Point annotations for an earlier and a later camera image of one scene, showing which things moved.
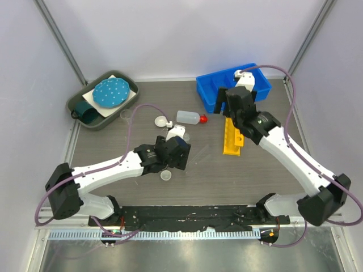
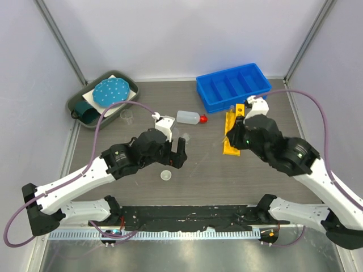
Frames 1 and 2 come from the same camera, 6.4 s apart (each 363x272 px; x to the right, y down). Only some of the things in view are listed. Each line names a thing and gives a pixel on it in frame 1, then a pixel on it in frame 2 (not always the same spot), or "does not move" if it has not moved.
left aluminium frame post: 61,39 does not move
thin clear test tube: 198,154 -> 203,158
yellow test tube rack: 233,140 does not move
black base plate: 231,218 does not move
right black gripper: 221,98 -> 234,134
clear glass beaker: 126,114 does not move
